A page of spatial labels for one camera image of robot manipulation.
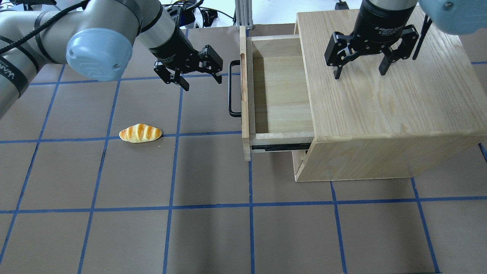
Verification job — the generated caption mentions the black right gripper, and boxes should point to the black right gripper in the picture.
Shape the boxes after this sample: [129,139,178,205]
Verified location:
[324,0,419,80]

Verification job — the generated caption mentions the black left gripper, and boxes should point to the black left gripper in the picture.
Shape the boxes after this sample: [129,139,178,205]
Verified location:
[148,27,223,91]

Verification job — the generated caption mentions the black metal drawer handle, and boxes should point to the black metal drawer handle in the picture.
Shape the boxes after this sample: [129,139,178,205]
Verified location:
[228,60,242,118]

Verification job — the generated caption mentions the wooden drawer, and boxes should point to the wooden drawer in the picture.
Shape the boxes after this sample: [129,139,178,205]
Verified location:
[240,29,315,161]

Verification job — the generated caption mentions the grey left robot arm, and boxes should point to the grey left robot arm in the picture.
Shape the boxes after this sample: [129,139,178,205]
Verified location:
[1,0,224,116]

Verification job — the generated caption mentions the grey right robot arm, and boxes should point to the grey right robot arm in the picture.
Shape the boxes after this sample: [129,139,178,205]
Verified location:
[324,0,487,79]

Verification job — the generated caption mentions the light wooden drawer cabinet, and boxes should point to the light wooden drawer cabinet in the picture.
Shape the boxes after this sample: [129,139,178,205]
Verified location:
[293,10,487,182]

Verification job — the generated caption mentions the toy bread loaf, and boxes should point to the toy bread loaf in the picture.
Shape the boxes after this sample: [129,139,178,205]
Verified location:
[119,123,163,143]

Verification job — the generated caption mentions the black cables in background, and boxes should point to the black cables in background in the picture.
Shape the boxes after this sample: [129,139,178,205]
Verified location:
[162,0,234,29]

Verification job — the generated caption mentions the aluminium frame post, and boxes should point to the aluminium frame post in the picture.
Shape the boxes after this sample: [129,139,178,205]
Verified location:
[235,0,254,30]

